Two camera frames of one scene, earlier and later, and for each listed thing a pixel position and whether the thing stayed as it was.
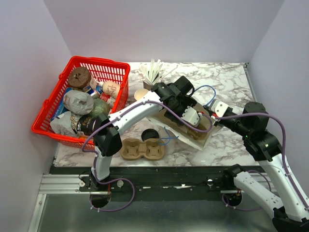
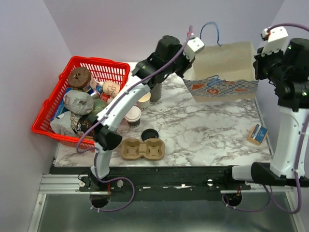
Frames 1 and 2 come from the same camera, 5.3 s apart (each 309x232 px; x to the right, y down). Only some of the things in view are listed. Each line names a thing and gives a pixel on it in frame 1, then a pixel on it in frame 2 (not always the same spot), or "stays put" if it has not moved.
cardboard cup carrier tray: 151,149 stays put
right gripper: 218,123 -> 259,60
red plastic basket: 102,70 stays put
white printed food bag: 66,124 stays put
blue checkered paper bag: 199,136 -> 222,72
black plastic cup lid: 149,133 stays put
